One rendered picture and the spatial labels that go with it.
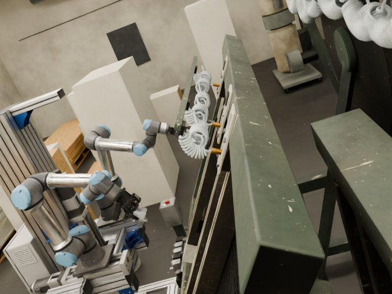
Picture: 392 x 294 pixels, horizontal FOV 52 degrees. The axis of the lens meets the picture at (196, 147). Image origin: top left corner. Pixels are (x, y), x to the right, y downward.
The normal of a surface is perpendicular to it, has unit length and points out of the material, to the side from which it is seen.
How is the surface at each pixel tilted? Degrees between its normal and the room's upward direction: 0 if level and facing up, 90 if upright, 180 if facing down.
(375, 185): 0
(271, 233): 33
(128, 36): 90
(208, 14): 90
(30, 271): 90
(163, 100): 90
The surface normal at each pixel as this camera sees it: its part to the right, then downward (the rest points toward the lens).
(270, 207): 0.22, -0.90
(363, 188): -0.34, -0.87
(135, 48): -0.04, 0.39
